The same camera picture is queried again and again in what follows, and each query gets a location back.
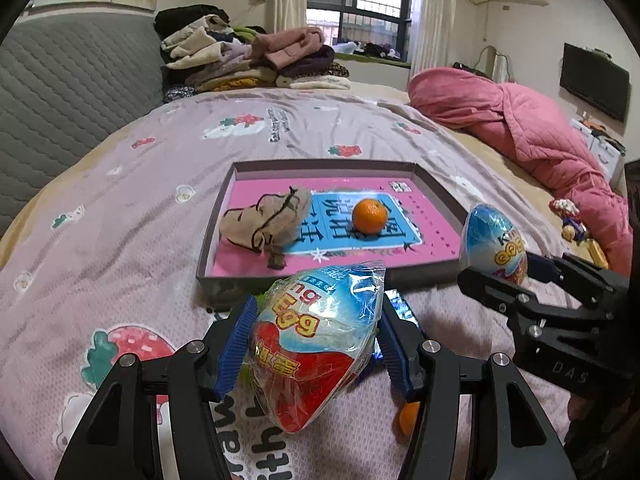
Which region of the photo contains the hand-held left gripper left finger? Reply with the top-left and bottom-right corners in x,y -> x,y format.
55,295 -> 258,480

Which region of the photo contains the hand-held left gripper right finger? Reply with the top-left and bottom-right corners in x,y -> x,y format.
377,292 -> 568,480

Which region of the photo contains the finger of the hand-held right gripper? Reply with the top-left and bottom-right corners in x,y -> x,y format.
457,266 -> 548,317
527,252 -> 628,306

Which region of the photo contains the blue snack packet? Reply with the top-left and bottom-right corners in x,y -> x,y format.
357,290 -> 425,378

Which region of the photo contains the orange mandarin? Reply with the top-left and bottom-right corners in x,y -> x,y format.
398,401 -> 421,435
352,199 -> 389,235

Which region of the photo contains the red blue chocolate egg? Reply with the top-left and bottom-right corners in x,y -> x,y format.
247,260 -> 387,433

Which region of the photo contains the grey box with pink bottom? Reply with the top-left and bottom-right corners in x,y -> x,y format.
195,160 -> 473,311

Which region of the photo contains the small blue brown toy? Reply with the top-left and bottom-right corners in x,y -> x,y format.
561,217 -> 590,245

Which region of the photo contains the yellow snack packet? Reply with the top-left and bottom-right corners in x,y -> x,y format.
586,240 -> 610,270

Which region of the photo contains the pink quilt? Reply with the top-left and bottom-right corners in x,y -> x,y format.
407,66 -> 633,276

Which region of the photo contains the strawberry printed bed sheet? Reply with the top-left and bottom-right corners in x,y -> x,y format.
0,85 -> 640,480

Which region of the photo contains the dark heap of clothes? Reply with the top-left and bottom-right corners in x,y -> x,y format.
335,40 -> 406,61

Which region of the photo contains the pile of folded clothes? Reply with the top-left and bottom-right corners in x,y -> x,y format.
154,4 -> 351,93

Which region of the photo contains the barred window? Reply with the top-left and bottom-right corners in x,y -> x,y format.
306,0 -> 413,63

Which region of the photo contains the beige drawstring pouch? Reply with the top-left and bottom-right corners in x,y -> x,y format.
219,186 -> 313,268

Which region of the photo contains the black wall television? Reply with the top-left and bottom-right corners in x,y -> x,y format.
559,42 -> 631,123

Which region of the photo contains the white arched frame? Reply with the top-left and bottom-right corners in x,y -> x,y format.
475,45 -> 516,83

